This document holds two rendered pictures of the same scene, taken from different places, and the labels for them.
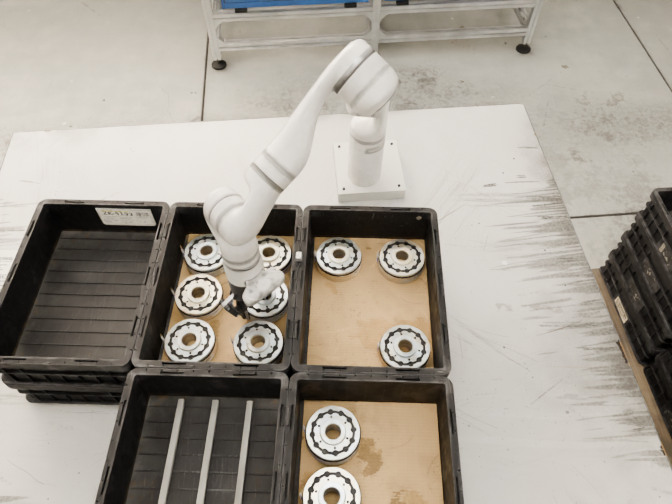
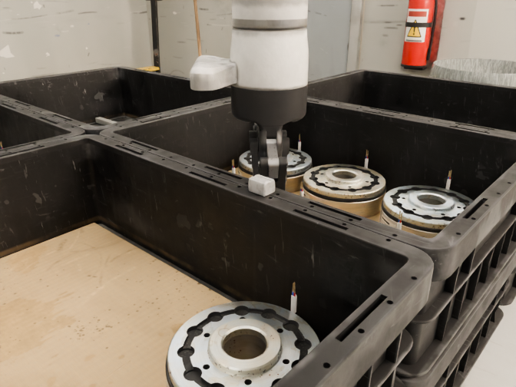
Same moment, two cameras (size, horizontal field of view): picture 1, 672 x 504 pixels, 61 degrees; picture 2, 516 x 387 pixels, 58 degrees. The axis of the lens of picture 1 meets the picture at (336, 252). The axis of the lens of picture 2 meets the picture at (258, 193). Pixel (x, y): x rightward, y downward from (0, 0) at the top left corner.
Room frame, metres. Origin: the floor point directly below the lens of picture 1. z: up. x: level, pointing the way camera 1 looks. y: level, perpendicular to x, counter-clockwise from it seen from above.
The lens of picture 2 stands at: (0.88, -0.18, 1.08)
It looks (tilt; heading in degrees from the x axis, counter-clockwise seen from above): 24 degrees down; 130
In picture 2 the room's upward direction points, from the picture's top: straight up
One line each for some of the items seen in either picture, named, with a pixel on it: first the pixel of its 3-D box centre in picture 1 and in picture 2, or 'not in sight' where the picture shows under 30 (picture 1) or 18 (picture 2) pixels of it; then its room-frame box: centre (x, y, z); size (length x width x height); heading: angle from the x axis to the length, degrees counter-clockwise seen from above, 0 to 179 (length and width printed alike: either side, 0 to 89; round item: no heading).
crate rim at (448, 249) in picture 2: (225, 280); (314, 147); (0.62, 0.23, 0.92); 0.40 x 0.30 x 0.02; 178
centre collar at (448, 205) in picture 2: (206, 251); (431, 201); (0.73, 0.29, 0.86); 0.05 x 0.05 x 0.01
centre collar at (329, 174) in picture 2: (198, 293); (344, 176); (0.62, 0.30, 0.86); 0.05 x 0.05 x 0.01
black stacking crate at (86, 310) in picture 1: (90, 289); (421, 133); (0.63, 0.53, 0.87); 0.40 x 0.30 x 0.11; 178
